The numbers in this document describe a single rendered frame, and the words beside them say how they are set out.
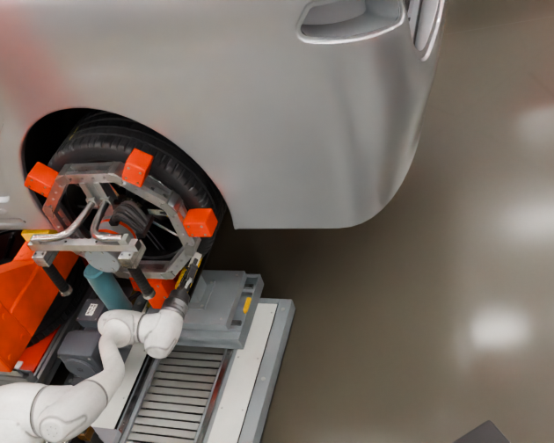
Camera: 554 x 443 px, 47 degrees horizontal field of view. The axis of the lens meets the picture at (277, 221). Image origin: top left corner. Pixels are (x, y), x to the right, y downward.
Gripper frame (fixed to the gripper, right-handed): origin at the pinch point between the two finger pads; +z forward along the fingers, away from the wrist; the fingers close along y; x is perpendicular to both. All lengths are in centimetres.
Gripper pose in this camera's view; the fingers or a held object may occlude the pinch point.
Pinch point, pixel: (194, 260)
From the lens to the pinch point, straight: 243.4
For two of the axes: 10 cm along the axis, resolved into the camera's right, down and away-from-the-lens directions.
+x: -8.4, -4.9, -2.3
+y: 4.9, -5.0, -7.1
